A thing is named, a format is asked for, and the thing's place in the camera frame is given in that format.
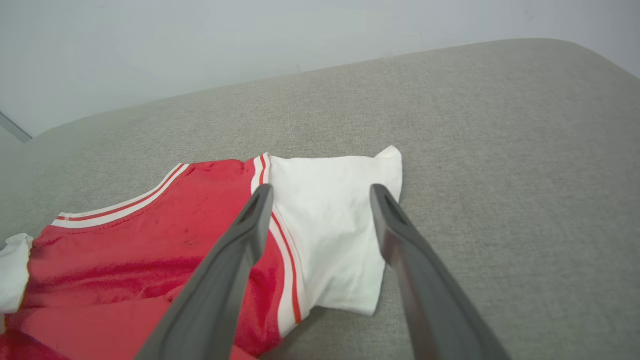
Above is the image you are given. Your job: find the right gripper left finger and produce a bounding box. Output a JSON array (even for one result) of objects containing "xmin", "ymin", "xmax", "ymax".
[{"xmin": 134, "ymin": 183, "xmax": 275, "ymax": 360}]

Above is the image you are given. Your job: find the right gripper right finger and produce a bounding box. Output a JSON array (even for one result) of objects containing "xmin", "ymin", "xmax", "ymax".
[{"xmin": 370, "ymin": 183, "xmax": 512, "ymax": 360}]

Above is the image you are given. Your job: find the red and white shirt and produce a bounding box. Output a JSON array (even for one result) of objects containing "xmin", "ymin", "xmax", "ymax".
[{"xmin": 0, "ymin": 145, "xmax": 404, "ymax": 360}]

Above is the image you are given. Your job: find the grey fabric sofa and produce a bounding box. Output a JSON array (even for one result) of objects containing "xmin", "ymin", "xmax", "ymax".
[{"xmin": 0, "ymin": 38, "xmax": 640, "ymax": 360}]

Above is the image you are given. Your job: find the grey wall strip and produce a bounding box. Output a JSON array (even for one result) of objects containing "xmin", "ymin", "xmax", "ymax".
[{"xmin": 0, "ymin": 111, "xmax": 33, "ymax": 144}]

